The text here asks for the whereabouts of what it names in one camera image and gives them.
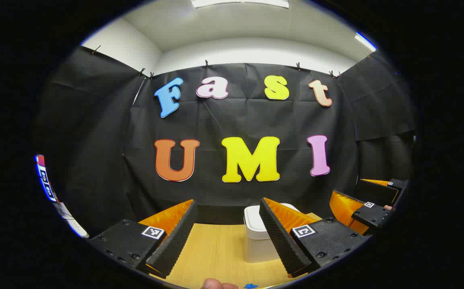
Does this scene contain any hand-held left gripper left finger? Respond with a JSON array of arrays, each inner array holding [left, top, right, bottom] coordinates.
[[89, 199, 199, 279]]

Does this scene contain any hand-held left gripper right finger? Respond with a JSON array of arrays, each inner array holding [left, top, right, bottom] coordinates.
[[259, 197, 371, 278]]

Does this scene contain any white desktop garbage bin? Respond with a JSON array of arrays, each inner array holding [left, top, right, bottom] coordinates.
[[243, 203, 301, 263]]

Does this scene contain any wooden desktop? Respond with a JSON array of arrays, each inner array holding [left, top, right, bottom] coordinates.
[[150, 213, 324, 289]]

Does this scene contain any white panel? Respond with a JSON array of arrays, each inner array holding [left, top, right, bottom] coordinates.
[[57, 202, 90, 238]]

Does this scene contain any black backdrop cloth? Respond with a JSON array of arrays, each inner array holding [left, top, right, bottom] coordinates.
[[34, 45, 417, 238]]

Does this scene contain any ceiling light panel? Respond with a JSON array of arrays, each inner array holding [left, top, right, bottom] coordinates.
[[191, 0, 290, 9], [355, 33, 377, 52]]

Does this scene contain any row of black cloth clips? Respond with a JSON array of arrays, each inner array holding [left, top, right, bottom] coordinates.
[[91, 45, 373, 79]]

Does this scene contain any red and blue wall poster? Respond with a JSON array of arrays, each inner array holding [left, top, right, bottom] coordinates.
[[35, 155, 59, 202]]

